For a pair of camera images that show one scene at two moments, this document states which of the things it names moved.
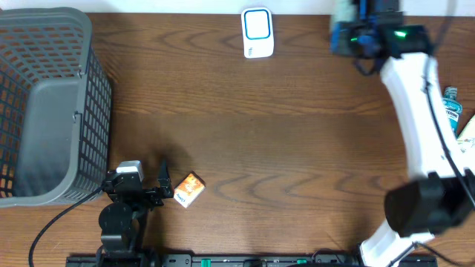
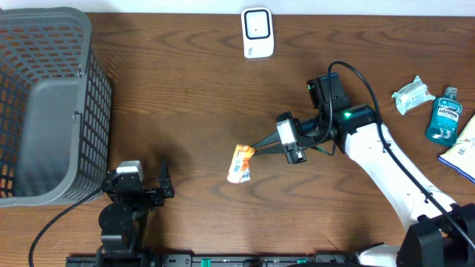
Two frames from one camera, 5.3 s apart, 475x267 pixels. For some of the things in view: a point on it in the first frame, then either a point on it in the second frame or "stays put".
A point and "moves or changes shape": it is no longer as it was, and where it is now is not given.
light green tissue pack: (344, 10) moves or changes shape
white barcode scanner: (258, 32) stays put
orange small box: (189, 189) → (240, 168)
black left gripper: (166, 188) stays put
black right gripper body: (353, 41) → (296, 156)
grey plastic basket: (56, 108) stays put
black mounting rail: (255, 260) stays put
